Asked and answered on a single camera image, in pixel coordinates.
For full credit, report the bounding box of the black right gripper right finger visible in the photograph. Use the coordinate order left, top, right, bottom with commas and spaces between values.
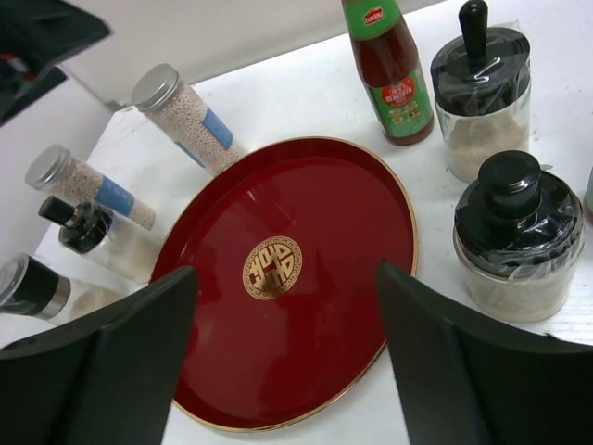
376, 261, 592, 444

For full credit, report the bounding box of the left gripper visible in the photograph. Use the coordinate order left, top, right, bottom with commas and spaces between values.
1, 0, 111, 124

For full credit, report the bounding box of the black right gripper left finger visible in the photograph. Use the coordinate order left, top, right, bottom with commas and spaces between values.
1, 266, 199, 444

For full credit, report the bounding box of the white bead jar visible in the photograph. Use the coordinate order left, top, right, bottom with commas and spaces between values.
132, 63, 247, 175
24, 145, 156, 230

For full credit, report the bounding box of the black-top grinder bottle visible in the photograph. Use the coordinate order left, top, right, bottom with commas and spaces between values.
0, 252, 121, 325

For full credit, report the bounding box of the small black-capped powder bottle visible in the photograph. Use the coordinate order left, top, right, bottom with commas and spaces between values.
38, 197, 161, 284

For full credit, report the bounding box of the near black-lid seasoning jar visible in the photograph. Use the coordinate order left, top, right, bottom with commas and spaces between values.
453, 150, 585, 323

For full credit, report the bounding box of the black-lid seasoning jar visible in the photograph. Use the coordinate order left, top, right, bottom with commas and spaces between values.
453, 150, 585, 323
430, 1, 531, 183

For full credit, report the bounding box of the red round tray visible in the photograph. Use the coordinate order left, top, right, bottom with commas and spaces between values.
152, 136, 419, 432

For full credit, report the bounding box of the right green-label sauce bottle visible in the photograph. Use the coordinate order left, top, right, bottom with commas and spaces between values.
584, 169, 593, 212

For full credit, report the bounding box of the green-label sauce bottle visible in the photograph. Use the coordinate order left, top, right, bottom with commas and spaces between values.
584, 169, 593, 212
342, 0, 434, 146

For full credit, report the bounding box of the far black-lid seasoning jar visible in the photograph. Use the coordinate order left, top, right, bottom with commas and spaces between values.
430, 1, 531, 183

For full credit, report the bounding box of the left green-label sauce bottle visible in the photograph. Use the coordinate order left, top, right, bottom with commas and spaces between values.
342, 0, 434, 146

